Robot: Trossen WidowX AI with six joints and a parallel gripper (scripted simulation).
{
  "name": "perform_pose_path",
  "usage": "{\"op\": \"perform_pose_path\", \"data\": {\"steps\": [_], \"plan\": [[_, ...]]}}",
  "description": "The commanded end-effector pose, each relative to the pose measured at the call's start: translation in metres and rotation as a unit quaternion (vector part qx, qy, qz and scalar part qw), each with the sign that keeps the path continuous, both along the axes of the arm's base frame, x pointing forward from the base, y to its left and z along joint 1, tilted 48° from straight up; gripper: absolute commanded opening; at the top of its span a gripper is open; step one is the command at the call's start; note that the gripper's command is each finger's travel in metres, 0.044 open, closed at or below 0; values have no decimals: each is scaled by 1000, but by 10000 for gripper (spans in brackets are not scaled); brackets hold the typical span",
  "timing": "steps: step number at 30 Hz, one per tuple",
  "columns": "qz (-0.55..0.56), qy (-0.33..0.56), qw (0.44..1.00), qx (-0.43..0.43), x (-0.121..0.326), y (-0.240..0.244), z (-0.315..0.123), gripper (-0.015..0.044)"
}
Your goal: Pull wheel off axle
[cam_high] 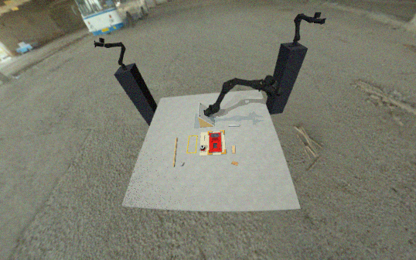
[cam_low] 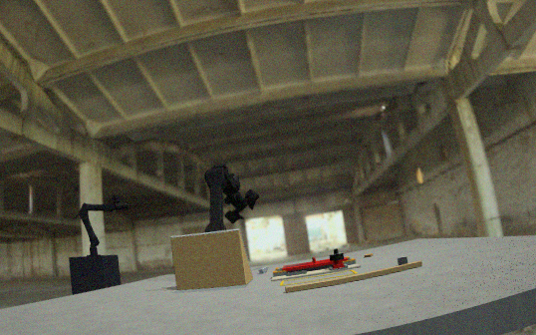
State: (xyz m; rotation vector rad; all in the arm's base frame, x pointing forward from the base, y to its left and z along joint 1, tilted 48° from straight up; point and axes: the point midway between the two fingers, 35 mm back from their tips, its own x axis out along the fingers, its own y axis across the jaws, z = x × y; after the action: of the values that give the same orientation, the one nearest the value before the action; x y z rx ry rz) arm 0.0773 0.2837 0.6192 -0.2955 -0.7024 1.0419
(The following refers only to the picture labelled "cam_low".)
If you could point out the brown flat bar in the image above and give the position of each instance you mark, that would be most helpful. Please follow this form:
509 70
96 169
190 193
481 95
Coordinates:
351 278

